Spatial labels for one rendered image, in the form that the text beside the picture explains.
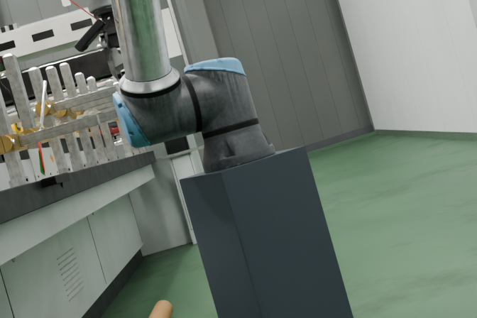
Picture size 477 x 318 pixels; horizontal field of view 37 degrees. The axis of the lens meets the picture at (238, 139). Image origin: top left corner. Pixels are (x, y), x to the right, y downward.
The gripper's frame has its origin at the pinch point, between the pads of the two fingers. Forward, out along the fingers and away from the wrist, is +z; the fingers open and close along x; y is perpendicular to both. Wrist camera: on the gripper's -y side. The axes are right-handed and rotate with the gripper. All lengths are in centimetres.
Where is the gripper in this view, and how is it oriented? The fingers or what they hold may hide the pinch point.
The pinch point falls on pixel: (116, 77)
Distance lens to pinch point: 217.7
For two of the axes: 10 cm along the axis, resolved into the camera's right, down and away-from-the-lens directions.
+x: 0.2, -0.2, 10.0
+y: 9.6, -2.7, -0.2
